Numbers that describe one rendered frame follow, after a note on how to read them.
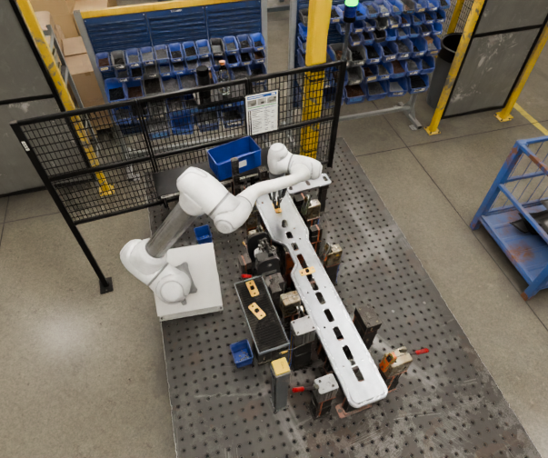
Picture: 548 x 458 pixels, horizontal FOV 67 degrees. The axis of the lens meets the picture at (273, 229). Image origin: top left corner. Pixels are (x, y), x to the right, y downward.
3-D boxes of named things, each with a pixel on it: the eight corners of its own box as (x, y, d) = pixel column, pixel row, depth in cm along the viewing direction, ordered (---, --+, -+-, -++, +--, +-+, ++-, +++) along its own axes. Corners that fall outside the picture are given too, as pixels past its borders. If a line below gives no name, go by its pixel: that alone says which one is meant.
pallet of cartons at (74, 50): (128, 132, 459) (97, 37, 379) (51, 147, 441) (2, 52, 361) (116, 77, 532) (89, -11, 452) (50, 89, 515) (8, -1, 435)
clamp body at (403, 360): (400, 390, 209) (420, 361, 181) (374, 400, 206) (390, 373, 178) (389, 371, 215) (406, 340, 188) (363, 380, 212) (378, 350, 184)
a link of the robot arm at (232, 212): (258, 206, 178) (234, 184, 176) (242, 229, 164) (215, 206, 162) (242, 222, 186) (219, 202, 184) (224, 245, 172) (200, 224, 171)
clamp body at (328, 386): (333, 415, 201) (343, 390, 173) (312, 424, 198) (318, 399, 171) (325, 396, 206) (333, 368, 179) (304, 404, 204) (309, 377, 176)
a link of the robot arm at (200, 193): (143, 292, 210) (108, 263, 207) (160, 272, 223) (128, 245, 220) (221, 205, 163) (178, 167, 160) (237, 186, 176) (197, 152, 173)
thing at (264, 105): (279, 130, 274) (279, 87, 250) (246, 137, 269) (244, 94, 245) (277, 128, 275) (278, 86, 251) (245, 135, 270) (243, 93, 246)
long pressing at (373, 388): (396, 393, 179) (397, 392, 178) (349, 412, 174) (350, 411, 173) (283, 184, 263) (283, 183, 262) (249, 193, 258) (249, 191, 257)
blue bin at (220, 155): (262, 164, 269) (262, 149, 259) (219, 181, 259) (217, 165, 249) (250, 151, 278) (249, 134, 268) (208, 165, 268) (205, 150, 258)
